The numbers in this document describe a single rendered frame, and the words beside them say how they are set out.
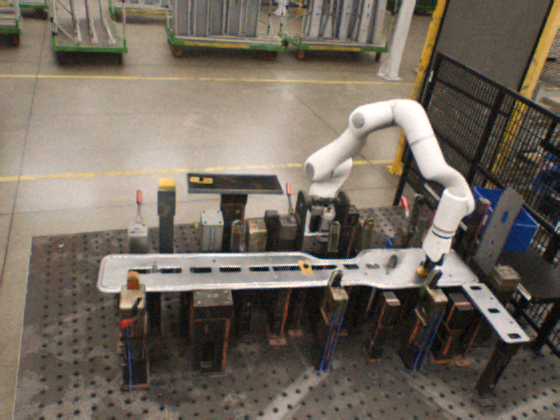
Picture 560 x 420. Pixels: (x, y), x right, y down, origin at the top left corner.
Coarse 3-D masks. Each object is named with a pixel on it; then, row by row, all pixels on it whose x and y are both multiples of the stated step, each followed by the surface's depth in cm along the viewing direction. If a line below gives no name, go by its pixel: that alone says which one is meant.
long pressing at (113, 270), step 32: (128, 256) 165; (160, 256) 167; (192, 256) 170; (224, 256) 172; (256, 256) 175; (288, 256) 177; (384, 256) 185; (416, 256) 188; (448, 256) 191; (160, 288) 154; (192, 288) 156; (256, 288) 161; (384, 288) 170; (416, 288) 173
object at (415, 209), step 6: (414, 198) 185; (420, 198) 184; (414, 204) 186; (420, 204) 183; (414, 210) 188; (420, 210) 188; (414, 216) 189; (408, 222) 190; (414, 222) 191; (408, 228) 190; (414, 228) 191; (408, 234) 191; (414, 234) 192
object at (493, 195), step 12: (480, 192) 214; (492, 192) 214; (492, 204) 218; (468, 216) 215; (504, 216) 214; (528, 216) 196; (480, 228) 203; (516, 228) 189; (528, 228) 189; (516, 240) 192; (528, 240) 192
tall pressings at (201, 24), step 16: (176, 0) 736; (192, 0) 786; (208, 0) 749; (224, 0) 778; (240, 0) 790; (256, 0) 800; (176, 16) 746; (192, 16) 797; (208, 16) 760; (240, 16) 799; (256, 16) 810; (176, 32) 757; (192, 32) 788; (256, 32) 819
